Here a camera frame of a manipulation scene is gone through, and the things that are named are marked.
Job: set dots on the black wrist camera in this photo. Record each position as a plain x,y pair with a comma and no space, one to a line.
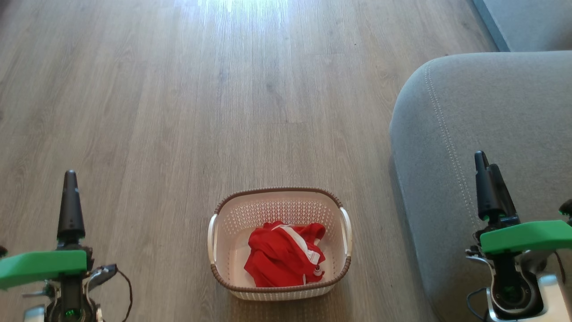
566,208
2,251

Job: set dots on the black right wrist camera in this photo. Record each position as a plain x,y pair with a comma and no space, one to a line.
566,208

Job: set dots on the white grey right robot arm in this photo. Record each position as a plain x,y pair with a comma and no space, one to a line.
554,304

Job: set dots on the red and white garment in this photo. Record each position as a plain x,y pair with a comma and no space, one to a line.
277,255

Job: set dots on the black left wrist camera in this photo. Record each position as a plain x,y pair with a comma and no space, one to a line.
2,251

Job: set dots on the white perforated laundry basket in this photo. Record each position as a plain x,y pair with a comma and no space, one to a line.
277,205

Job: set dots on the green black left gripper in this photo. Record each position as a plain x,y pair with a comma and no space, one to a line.
40,266

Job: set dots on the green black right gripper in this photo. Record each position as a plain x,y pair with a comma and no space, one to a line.
527,237

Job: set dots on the grey fabric sofa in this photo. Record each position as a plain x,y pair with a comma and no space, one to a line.
491,112

